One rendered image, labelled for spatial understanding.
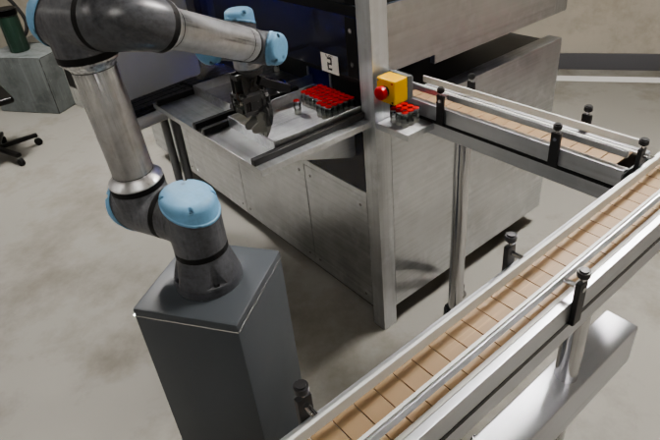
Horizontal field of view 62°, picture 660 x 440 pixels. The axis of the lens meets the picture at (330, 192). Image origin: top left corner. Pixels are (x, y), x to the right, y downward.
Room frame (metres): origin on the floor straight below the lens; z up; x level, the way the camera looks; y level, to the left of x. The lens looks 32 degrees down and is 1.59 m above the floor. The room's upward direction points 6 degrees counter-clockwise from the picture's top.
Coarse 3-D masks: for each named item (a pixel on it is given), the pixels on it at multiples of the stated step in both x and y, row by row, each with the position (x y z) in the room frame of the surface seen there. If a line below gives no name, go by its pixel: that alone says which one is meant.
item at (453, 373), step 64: (640, 192) 0.93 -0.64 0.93; (512, 256) 0.75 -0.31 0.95; (576, 256) 0.75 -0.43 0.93; (640, 256) 0.79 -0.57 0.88; (448, 320) 0.60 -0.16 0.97; (512, 320) 0.59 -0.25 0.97; (576, 320) 0.64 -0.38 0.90; (384, 384) 0.52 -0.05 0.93; (448, 384) 0.51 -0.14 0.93; (512, 384) 0.55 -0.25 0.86
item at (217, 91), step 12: (264, 72) 2.04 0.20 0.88; (276, 72) 2.02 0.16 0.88; (204, 84) 1.91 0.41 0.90; (216, 84) 1.93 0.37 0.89; (228, 84) 1.94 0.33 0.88; (300, 84) 1.84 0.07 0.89; (204, 96) 1.82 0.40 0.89; (216, 96) 1.75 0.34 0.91; (228, 96) 1.82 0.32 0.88; (228, 108) 1.69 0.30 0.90
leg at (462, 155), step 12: (456, 144) 1.43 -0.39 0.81; (456, 156) 1.43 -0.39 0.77; (468, 156) 1.42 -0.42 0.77; (456, 168) 1.43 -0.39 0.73; (468, 168) 1.43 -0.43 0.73; (456, 180) 1.43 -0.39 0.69; (468, 180) 1.43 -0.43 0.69; (456, 192) 1.43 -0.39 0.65; (456, 204) 1.43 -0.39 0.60; (456, 216) 1.42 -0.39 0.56; (456, 228) 1.42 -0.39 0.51; (456, 240) 1.42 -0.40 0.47; (456, 252) 1.42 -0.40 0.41; (456, 264) 1.42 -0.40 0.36; (456, 276) 1.42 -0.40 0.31; (456, 288) 1.42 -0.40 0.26; (456, 300) 1.42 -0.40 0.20
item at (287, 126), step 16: (288, 96) 1.71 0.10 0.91; (288, 112) 1.64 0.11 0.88; (304, 112) 1.62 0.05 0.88; (352, 112) 1.53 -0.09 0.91; (240, 128) 1.52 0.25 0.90; (272, 128) 1.53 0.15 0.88; (288, 128) 1.52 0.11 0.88; (304, 128) 1.51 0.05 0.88; (320, 128) 1.46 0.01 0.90; (272, 144) 1.38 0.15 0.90
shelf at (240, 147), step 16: (192, 96) 1.86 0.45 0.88; (176, 112) 1.74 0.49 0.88; (192, 112) 1.72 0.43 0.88; (208, 112) 1.71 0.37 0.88; (192, 128) 1.60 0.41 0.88; (224, 128) 1.57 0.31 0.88; (352, 128) 1.48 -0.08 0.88; (368, 128) 1.51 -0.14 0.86; (224, 144) 1.45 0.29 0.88; (240, 144) 1.44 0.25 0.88; (256, 144) 1.43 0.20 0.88; (304, 144) 1.40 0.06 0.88; (320, 144) 1.40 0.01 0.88; (240, 160) 1.37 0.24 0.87; (272, 160) 1.33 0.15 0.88; (288, 160) 1.33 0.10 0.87
